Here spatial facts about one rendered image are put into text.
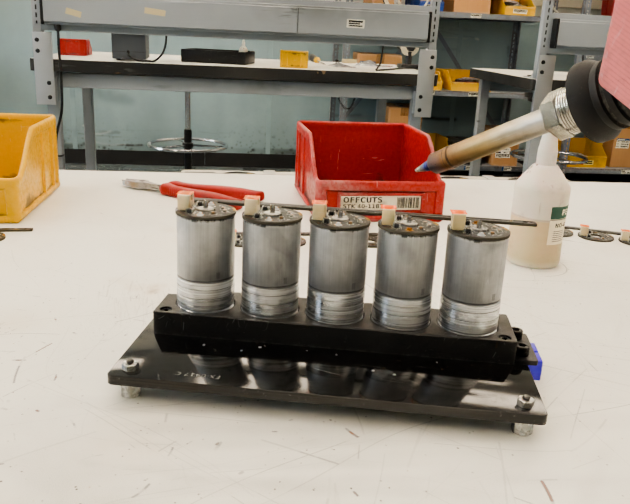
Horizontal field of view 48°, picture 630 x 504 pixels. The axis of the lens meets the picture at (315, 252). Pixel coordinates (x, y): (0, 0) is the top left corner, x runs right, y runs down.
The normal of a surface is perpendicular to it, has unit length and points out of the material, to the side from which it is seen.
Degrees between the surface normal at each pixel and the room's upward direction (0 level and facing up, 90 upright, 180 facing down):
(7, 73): 90
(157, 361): 0
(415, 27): 90
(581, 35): 90
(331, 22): 90
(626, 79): 98
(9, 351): 0
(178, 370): 0
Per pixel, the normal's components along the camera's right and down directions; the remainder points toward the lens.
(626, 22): -0.82, 0.27
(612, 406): 0.04, -0.95
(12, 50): 0.11, 0.30
